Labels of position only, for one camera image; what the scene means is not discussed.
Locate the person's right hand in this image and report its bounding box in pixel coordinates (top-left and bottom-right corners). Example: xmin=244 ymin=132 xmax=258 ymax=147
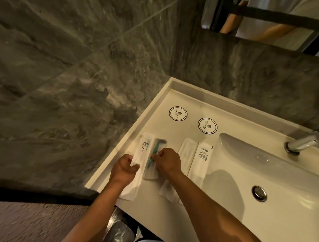
xmin=151 ymin=148 xmax=182 ymax=179

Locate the white sink counter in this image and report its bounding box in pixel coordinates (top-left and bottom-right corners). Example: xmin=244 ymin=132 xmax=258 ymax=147
xmin=84 ymin=76 xmax=319 ymax=242

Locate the person's right forearm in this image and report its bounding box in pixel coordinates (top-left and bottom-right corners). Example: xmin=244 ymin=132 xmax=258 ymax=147
xmin=162 ymin=171 xmax=262 ymax=242

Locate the chrome drain stopper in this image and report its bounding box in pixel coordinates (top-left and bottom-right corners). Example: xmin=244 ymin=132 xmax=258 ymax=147
xmin=252 ymin=185 xmax=267 ymax=202

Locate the person's left forearm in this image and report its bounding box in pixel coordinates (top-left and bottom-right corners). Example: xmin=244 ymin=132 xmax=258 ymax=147
xmin=61 ymin=179 xmax=133 ymax=242

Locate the green razor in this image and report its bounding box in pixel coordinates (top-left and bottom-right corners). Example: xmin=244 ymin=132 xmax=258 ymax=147
xmin=142 ymin=136 xmax=168 ymax=180

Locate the chrome faucet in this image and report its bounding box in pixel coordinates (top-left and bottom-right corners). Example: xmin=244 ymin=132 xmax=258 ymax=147
xmin=284 ymin=131 xmax=319 ymax=156

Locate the person's left hand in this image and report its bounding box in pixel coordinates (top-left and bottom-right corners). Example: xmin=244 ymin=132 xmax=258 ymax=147
xmin=109 ymin=154 xmax=141 ymax=187

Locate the round white paper coaster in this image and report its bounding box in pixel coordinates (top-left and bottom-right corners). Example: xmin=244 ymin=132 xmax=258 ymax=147
xmin=168 ymin=106 xmax=188 ymax=122
xmin=198 ymin=117 xmax=218 ymax=134

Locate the bin with clear plastic liner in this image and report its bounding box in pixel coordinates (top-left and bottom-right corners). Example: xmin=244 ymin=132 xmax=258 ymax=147
xmin=103 ymin=207 xmax=143 ymax=242

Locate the wall mirror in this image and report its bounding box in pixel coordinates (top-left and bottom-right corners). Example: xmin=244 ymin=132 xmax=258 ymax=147
xmin=200 ymin=0 xmax=319 ymax=57

